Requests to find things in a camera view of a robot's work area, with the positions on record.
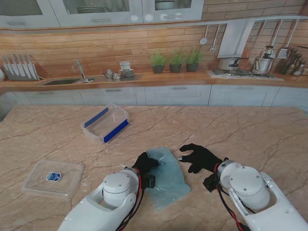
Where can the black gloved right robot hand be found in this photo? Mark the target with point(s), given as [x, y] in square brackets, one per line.
[202, 158]

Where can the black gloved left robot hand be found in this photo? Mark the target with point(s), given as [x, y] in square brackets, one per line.
[144, 163]

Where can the clear plastic crate blue latches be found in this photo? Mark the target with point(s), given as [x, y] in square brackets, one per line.
[103, 122]

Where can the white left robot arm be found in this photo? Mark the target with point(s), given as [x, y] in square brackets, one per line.
[96, 211]

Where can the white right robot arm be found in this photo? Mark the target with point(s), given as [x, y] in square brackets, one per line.
[252, 190]

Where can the clear plastic lid blue label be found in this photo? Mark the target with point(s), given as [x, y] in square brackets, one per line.
[53, 178]

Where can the printed kitchen backdrop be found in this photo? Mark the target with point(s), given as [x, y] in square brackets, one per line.
[96, 48]

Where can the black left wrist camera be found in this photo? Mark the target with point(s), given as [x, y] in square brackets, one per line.
[149, 181]

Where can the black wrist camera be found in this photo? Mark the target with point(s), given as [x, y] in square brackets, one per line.
[210, 184]
[149, 181]

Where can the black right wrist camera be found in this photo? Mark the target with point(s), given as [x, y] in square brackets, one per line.
[210, 184]

